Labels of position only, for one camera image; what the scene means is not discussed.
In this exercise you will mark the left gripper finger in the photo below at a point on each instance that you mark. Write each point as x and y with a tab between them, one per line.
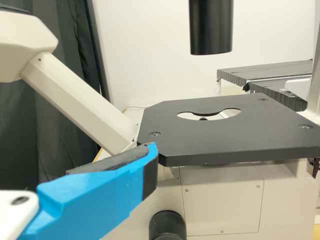
100	192

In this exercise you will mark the cream microscope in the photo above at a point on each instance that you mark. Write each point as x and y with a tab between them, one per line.
225	135

